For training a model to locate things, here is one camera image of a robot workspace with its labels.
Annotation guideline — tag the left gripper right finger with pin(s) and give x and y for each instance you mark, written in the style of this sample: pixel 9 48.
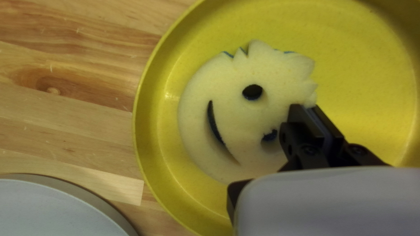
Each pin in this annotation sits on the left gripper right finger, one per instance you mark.
pixel 344 154

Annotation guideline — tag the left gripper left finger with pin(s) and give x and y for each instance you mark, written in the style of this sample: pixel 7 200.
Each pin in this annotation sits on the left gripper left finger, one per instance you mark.
pixel 305 141

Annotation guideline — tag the yellow smiling face sponge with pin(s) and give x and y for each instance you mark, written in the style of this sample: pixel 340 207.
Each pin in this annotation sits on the yellow smiling face sponge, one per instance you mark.
pixel 229 98

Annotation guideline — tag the yellow round plate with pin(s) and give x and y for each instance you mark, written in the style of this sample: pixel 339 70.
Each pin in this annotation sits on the yellow round plate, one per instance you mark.
pixel 361 65

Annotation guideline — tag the grey round plate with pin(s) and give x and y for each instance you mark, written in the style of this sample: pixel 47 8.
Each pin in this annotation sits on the grey round plate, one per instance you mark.
pixel 49 209

